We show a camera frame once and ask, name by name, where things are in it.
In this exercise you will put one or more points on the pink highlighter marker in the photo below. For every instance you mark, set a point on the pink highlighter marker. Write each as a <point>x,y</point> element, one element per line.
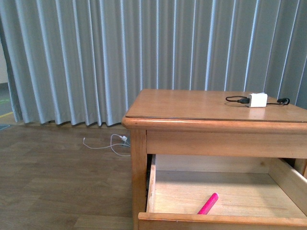
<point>209,204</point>

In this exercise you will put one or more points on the white charger adapter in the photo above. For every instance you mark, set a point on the white charger adapter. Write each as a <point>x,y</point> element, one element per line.
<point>257,100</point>

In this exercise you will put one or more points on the wooden drawer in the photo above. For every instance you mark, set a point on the wooden drawer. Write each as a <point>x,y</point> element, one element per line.
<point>254,194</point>

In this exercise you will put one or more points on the grey floor socket box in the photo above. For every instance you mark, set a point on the grey floor socket box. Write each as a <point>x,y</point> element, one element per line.
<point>126,141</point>

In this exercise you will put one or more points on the wooden nightstand cabinet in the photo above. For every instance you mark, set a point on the wooden nightstand cabinet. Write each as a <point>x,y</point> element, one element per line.
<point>203,123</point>

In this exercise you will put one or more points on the grey pleated curtain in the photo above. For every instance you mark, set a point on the grey pleated curtain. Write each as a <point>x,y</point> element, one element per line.
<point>87,60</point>

